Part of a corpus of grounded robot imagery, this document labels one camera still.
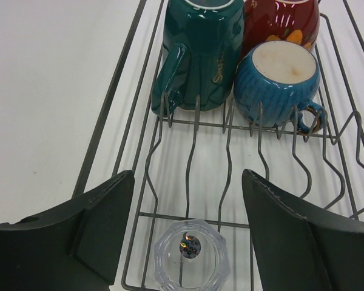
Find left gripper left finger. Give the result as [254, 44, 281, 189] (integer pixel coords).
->
[0, 170, 135, 290]

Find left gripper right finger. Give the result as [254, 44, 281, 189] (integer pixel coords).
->
[241, 169, 364, 290]

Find clear glass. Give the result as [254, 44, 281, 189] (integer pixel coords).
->
[153, 219, 230, 291]

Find wire dish rack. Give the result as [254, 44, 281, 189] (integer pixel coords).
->
[73, 1, 364, 290]

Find dark blue cup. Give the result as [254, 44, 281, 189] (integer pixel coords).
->
[234, 41, 326, 135]

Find red cup white inside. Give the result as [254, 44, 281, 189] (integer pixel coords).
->
[241, 0, 320, 57]

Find dark green mug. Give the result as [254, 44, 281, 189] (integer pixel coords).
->
[151, 1, 245, 115]

